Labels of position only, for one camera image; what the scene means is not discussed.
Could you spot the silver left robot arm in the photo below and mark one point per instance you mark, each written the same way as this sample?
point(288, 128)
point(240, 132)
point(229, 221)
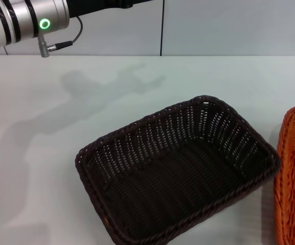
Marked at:
point(22, 18)

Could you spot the dark brown woven basket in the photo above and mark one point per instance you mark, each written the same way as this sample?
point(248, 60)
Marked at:
point(167, 183)

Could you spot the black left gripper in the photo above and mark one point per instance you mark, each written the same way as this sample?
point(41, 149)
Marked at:
point(93, 5)

